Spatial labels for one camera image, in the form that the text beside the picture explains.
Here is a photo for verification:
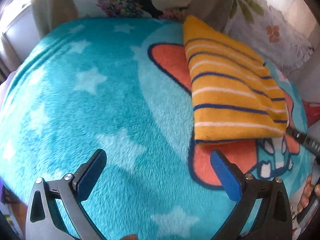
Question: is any yellow striped knit sweater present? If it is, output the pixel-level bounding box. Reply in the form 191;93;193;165
183;16;289;144

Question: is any person's right hand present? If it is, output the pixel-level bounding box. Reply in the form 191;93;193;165
297;174;320;213

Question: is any white floral leaf pillow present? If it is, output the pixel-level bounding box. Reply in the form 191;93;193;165
223;0;315;75

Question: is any teal cartoon fleece blanket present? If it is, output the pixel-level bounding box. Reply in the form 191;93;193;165
1;18;311;239

